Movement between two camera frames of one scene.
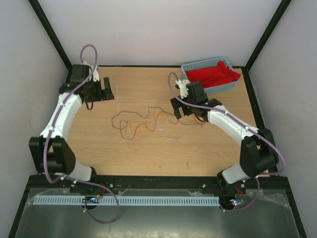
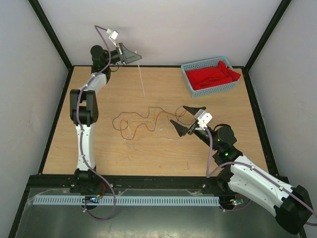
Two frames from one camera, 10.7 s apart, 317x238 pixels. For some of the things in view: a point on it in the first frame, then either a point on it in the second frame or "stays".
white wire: (155, 128) stays
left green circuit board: (90, 200) stays
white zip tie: (117, 91) -> (141, 77)
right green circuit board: (237, 201) stays
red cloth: (211, 77) stays
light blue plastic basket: (207, 63) stays
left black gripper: (105, 94) -> (128, 55)
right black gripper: (176, 104) -> (181, 130)
